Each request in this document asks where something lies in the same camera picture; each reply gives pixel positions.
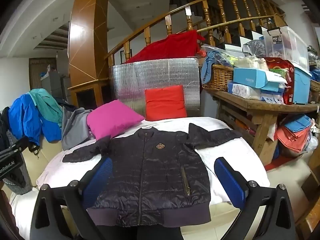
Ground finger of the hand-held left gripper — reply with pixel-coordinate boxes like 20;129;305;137
5;135;28;155

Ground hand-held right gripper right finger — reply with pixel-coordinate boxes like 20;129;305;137
214;156;299;240

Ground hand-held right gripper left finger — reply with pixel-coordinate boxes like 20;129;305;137
29;157;113;240

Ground black puffer jacket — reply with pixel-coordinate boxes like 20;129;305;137
62;123;242;228

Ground blue jacket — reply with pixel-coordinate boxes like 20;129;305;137
8;94;62;147

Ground red floor mat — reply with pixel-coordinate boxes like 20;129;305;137
264;155;284;172

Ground teal jacket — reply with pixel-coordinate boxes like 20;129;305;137
29;88;63;128

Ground grey garment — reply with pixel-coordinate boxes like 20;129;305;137
61;106;93;151

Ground pink pillow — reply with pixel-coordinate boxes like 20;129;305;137
86;99;146;140

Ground grey cabinet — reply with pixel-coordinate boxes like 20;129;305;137
41;70;72;100

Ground wooden table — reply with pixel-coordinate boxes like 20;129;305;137
202;87;320;158

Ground brown wooden door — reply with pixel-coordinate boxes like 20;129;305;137
29;57;57;90

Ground stack of coral folded cloths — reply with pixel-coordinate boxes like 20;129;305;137
276;125;313;154

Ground blue folded cloth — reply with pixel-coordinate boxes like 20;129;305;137
284;115;313;133

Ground white plastic bag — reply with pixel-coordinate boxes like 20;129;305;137
304;135;319;153

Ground blue white tissue pack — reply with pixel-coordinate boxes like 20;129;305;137
260;91;285;105

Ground red pillow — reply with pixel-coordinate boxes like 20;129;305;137
144;85;188;122

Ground wicker basket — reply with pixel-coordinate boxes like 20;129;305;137
202;64;235;92

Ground light blue cardboard box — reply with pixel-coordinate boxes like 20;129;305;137
233;67;288;92

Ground silver foil insulation mat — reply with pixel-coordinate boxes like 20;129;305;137
110;57;200;118

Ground light blue plastic bin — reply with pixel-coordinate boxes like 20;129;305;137
292;66;313;105

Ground curved wooden column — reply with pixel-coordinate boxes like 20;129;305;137
67;0;113;110

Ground white bag of beige goods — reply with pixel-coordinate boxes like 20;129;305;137
235;55;269;70

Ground red gift box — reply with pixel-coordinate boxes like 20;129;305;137
264;57;295;105

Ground dark plastic bag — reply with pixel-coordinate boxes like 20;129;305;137
242;39;267;55

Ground white staircase steps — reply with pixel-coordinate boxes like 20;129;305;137
224;25;269;52

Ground red blanket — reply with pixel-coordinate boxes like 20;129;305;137
124;29;206;64

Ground clear plastic storage bin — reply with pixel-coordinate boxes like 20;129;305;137
262;26;310;72

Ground wooden stair railing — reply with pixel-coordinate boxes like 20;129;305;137
104;0;288;67

